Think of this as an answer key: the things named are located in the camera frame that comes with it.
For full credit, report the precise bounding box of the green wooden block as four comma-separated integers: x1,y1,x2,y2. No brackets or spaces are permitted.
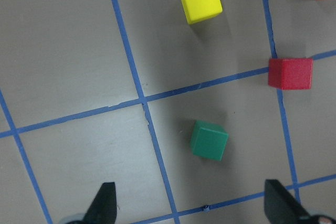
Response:
190,120,229,161

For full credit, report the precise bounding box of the yellow wooden block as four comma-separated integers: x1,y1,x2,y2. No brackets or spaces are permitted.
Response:
181,0,223,25

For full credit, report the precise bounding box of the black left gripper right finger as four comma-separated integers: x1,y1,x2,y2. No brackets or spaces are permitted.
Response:
264,179,311,223

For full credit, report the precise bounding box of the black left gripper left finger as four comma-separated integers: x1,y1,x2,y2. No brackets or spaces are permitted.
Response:
82,182,117,224

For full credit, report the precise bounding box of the red wooden block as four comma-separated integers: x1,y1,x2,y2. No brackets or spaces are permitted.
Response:
268,58,313,90

